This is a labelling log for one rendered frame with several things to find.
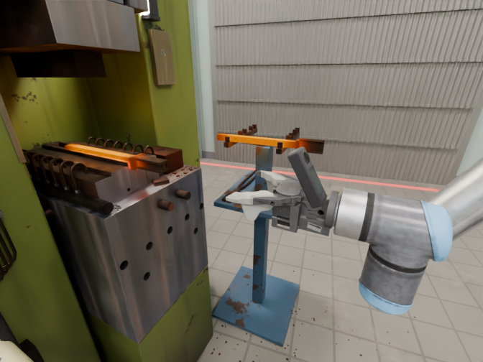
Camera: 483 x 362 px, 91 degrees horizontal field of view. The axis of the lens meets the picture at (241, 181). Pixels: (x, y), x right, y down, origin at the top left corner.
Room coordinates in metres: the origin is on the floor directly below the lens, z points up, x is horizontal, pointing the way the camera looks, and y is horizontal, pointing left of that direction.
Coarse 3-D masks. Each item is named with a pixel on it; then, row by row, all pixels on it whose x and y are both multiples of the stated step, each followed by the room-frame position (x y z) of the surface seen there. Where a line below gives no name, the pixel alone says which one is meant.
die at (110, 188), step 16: (80, 144) 0.82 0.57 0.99; (48, 160) 0.68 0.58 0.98; (80, 160) 0.65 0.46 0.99; (96, 160) 0.65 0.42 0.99; (112, 160) 0.63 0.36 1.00; (32, 176) 0.65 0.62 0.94; (48, 176) 0.61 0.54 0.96; (80, 176) 0.56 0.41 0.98; (96, 176) 0.56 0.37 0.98; (112, 176) 0.56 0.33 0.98; (128, 176) 0.60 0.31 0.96; (144, 176) 0.65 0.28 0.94; (96, 192) 0.52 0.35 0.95; (112, 192) 0.55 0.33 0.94; (128, 192) 0.59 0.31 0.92
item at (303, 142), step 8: (224, 136) 0.93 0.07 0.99; (232, 136) 0.92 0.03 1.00; (240, 136) 0.90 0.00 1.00; (248, 136) 0.90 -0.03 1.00; (256, 136) 0.90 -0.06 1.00; (264, 144) 0.86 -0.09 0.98; (272, 144) 0.85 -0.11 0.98; (288, 144) 0.83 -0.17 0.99; (296, 144) 0.81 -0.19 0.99; (304, 144) 0.82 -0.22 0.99; (312, 144) 0.81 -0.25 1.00; (320, 144) 0.80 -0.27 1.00; (312, 152) 0.80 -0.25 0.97; (320, 152) 0.79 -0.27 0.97
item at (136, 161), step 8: (72, 144) 0.76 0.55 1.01; (88, 152) 0.70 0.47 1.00; (96, 152) 0.68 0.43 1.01; (104, 152) 0.67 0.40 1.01; (112, 152) 0.67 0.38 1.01; (120, 152) 0.67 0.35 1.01; (128, 160) 0.62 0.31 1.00; (136, 160) 0.61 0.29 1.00; (144, 160) 0.59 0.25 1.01; (152, 160) 0.59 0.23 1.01; (160, 160) 0.59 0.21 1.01; (136, 168) 0.61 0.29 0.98; (144, 168) 0.60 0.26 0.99; (152, 168) 0.59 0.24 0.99; (160, 168) 0.58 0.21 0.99; (168, 168) 0.59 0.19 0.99
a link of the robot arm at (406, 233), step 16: (368, 192) 0.38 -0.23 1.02; (368, 208) 0.34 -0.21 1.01; (384, 208) 0.34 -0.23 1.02; (400, 208) 0.33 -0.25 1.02; (416, 208) 0.33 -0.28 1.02; (432, 208) 0.32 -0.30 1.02; (368, 224) 0.33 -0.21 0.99; (384, 224) 0.32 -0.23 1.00; (400, 224) 0.31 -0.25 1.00; (416, 224) 0.31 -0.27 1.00; (432, 224) 0.30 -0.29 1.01; (448, 224) 0.30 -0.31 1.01; (368, 240) 0.33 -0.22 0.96; (384, 240) 0.32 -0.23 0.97; (400, 240) 0.31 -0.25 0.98; (416, 240) 0.30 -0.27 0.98; (432, 240) 0.29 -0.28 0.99; (448, 240) 0.28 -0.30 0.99; (384, 256) 0.32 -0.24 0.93; (400, 256) 0.30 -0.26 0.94; (416, 256) 0.30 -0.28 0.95; (432, 256) 0.29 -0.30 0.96
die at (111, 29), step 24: (0, 0) 0.59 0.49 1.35; (24, 0) 0.55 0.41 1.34; (48, 0) 0.52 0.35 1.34; (72, 0) 0.56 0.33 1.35; (96, 0) 0.61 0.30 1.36; (0, 24) 0.60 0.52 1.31; (24, 24) 0.56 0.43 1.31; (48, 24) 0.52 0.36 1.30; (72, 24) 0.55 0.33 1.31; (96, 24) 0.60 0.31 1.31; (120, 24) 0.65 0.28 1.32; (0, 48) 0.62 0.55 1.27; (24, 48) 0.61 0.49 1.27; (48, 48) 0.61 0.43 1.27; (72, 48) 0.61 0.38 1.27; (96, 48) 0.61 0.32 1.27; (120, 48) 0.64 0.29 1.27
